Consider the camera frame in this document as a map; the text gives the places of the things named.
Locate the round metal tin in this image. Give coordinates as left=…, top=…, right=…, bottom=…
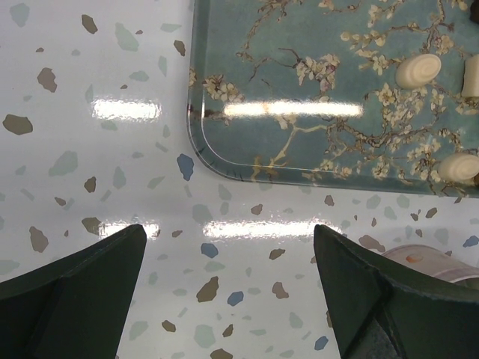
left=382, top=245, right=478, bottom=289

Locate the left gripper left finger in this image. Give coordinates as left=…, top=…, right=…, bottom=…
left=1, top=224, right=147, bottom=358

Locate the small white chocolate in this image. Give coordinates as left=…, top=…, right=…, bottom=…
left=461, top=55, right=479, bottom=97

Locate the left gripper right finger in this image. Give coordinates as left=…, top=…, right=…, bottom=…
left=314, top=225, right=478, bottom=358

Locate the floral teal tray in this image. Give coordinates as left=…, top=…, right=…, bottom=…
left=188, top=1, right=478, bottom=197

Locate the white oval chocolate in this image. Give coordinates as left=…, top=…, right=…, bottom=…
left=395, top=54, right=442, bottom=90

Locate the white round chocolate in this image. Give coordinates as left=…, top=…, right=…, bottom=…
left=438, top=153, right=478, bottom=184

